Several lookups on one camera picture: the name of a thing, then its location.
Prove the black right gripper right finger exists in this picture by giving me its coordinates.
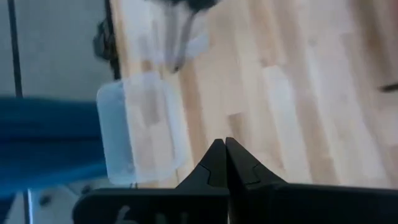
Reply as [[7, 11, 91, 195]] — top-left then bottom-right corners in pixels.
[[225, 136, 398, 224]]

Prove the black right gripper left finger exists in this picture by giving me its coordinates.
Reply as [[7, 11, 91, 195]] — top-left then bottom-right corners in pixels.
[[72, 138, 230, 224]]

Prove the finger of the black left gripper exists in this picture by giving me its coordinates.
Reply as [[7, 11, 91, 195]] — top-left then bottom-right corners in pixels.
[[172, 12, 197, 73], [164, 5, 177, 67]]

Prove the clear plastic basket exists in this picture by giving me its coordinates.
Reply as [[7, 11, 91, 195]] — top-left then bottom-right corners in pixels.
[[123, 0, 210, 68], [95, 70, 191, 187]]

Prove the black table frame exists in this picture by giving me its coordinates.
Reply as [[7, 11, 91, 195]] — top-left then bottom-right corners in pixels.
[[104, 0, 123, 81]]

